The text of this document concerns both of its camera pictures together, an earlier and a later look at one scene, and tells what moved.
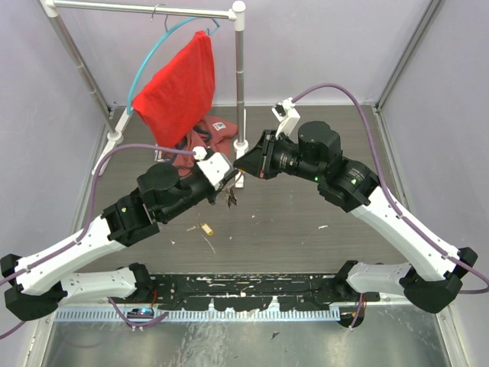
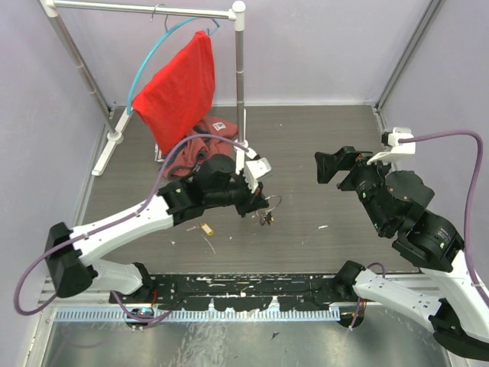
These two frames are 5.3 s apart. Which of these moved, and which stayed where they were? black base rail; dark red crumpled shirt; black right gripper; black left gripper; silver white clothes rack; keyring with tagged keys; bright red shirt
Moved: black left gripper; black right gripper; keyring with tagged keys
Stayed: dark red crumpled shirt; bright red shirt; black base rail; silver white clothes rack
